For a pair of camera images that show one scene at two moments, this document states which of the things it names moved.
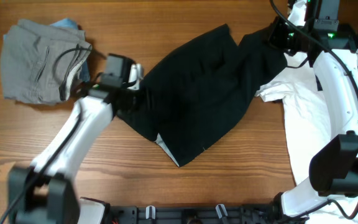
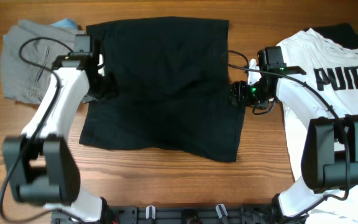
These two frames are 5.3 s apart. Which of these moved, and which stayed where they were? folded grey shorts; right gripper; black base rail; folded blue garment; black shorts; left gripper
Moved: right gripper; black shorts; left gripper
Stayed: folded grey shorts; black base rail; folded blue garment
